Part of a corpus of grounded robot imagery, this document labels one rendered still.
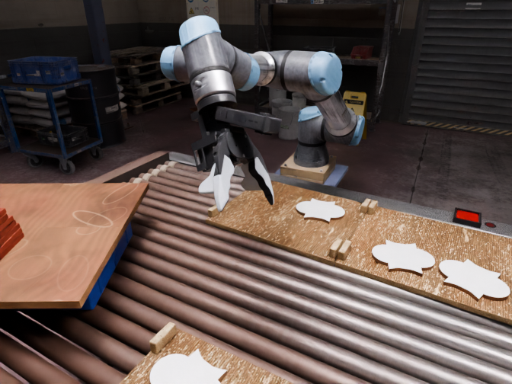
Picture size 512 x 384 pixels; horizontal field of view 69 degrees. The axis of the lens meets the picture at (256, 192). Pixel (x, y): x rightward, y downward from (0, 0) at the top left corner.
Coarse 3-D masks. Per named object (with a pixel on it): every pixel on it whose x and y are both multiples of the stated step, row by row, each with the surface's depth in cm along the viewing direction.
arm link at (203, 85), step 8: (208, 72) 64; (216, 72) 64; (224, 72) 65; (192, 80) 65; (200, 80) 64; (208, 80) 63; (216, 80) 64; (224, 80) 64; (192, 88) 66; (200, 88) 64; (208, 88) 63; (216, 88) 63; (224, 88) 64; (232, 88) 65; (200, 96) 64; (208, 96) 64
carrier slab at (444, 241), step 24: (384, 216) 114; (408, 216) 114; (360, 240) 103; (384, 240) 103; (408, 240) 103; (432, 240) 103; (456, 240) 103; (480, 240) 103; (504, 240) 103; (336, 264) 94; (360, 264) 93; (480, 264) 93; (504, 264) 93; (408, 288) 86; (432, 288) 85; (480, 312) 80; (504, 312) 78
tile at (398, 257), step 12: (372, 252) 96; (384, 252) 96; (396, 252) 96; (408, 252) 96; (420, 252) 96; (384, 264) 93; (396, 264) 91; (408, 264) 91; (420, 264) 91; (432, 264) 91; (420, 276) 89
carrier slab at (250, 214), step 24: (288, 192) 129; (312, 192) 129; (216, 216) 114; (240, 216) 114; (264, 216) 114; (288, 216) 114; (360, 216) 114; (264, 240) 104; (288, 240) 103; (312, 240) 103
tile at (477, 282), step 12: (444, 264) 91; (456, 264) 91; (468, 264) 91; (444, 276) 88; (456, 276) 87; (468, 276) 87; (480, 276) 87; (492, 276) 87; (456, 288) 85; (468, 288) 84; (480, 288) 84; (492, 288) 84; (504, 288) 84
